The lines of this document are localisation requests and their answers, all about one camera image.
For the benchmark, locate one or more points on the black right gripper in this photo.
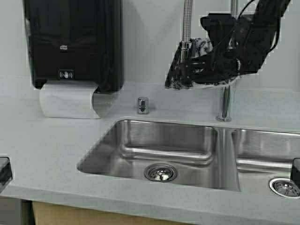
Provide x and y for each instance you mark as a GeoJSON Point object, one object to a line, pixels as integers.
{"type": "Point", "coordinates": [240, 47]}

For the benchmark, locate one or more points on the grey floral patterned cloth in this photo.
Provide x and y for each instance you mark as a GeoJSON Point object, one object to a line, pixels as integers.
{"type": "Point", "coordinates": [180, 70]}

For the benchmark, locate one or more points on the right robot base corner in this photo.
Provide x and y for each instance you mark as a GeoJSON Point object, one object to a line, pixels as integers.
{"type": "Point", "coordinates": [295, 172]}

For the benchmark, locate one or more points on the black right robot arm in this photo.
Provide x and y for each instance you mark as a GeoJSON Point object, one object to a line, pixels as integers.
{"type": "Point", "coordinates": [271, 8]}

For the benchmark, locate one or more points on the chrome kitchen faucet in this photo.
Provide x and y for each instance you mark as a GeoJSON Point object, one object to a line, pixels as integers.
{"type": "Point", "coordinates": [226, 89]}

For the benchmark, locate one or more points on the small chrome counter button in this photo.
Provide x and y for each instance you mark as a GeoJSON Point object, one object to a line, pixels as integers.
{"type": "Point", "coordinates": [142, 105]}

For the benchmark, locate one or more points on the stainless steel double sink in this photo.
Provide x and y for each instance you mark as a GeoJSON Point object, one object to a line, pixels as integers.
{"type": "Point", "coordinates": [245, 160]}

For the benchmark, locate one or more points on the black paper towel dispenser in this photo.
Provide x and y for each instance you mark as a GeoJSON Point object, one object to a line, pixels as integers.
{"type": "Point", "coordinates": [75, 40]}

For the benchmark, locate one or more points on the white paper towel sheet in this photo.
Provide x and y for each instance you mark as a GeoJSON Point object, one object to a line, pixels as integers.
{"type": "Point", "coordinates": [76, 100]}

